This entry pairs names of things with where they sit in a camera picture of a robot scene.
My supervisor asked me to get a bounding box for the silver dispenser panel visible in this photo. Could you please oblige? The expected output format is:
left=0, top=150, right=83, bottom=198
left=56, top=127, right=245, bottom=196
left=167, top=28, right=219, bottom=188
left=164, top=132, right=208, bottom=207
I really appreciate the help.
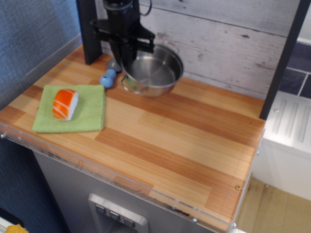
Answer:
left=88, top=193, right=149, bottom=233

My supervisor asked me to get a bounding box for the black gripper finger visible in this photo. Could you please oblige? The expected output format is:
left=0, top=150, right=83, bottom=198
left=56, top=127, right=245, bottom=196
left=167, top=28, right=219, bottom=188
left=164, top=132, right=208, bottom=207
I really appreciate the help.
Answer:
left=109, top=40, right=123, bottom=66
left=121, top=43, right=137, bottom=69

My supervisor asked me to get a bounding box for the green cloth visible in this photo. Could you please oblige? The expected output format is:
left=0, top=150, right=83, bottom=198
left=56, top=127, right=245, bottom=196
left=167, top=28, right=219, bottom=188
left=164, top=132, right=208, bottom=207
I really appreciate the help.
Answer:
left=32, top=85, right=105, bottom=133

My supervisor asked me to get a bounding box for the black right post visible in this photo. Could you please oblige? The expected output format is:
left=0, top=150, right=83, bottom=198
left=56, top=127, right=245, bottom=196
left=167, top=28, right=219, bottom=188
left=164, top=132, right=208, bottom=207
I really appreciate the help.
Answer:
left=259, top=0, right=311, bottom=120

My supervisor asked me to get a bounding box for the salmon sushi toy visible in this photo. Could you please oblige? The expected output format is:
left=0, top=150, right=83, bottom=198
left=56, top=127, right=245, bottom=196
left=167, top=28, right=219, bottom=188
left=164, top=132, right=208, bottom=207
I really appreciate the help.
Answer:
left=52, top=89, right=79, bottom=121

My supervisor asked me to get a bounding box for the black left post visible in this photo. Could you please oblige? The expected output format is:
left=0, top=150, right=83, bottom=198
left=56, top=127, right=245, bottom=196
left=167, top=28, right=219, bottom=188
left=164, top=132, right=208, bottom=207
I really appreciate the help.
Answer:
left=76, top=0, right=103, bottom=65

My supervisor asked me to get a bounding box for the blue dumbbell toy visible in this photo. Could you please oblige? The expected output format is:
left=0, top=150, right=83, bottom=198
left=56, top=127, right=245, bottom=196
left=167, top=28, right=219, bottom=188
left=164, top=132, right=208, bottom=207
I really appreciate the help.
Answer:
left=99, top=69, right=117, bottom=88

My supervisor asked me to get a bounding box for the clear acrylic edge guard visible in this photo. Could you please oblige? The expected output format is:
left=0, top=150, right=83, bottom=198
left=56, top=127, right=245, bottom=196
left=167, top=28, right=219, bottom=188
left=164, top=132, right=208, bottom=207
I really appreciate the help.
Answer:
left=0, top=124, right=250, bottom=233

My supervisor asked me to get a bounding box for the stainless steel pot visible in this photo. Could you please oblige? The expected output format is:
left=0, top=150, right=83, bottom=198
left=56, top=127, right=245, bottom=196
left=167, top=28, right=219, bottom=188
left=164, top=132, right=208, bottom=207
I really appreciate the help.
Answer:
left=121, top=42, right=184, bottom=97

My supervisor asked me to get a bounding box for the grey half-sphere toy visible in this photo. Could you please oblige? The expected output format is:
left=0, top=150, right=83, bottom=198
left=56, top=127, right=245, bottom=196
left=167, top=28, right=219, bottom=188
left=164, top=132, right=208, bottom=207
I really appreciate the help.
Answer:
left=107, top=58, right=122, bottom=73

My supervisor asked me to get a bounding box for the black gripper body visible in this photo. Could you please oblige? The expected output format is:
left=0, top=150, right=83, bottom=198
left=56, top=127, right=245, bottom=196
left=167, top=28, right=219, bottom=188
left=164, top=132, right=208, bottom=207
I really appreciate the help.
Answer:
left=90, top=0, right=155, bottom=53

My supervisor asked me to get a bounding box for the black post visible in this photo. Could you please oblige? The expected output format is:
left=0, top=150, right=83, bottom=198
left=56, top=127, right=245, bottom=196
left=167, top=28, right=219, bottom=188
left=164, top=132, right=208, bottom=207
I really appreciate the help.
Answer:
left=76, top=0, right=103, bottom=65
left=259, top=0, right=311, bottom=120

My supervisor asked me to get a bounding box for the yellow object bottom left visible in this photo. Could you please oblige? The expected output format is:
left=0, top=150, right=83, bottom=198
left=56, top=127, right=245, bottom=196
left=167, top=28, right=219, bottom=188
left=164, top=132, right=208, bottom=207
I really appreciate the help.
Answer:
left=5, top=224, right=29, bottom=233

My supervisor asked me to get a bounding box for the grey toy fridge cabinet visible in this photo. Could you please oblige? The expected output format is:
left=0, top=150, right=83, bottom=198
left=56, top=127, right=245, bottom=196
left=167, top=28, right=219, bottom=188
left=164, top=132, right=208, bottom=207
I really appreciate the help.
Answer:
left=35, top=151, right=233, bottom=233

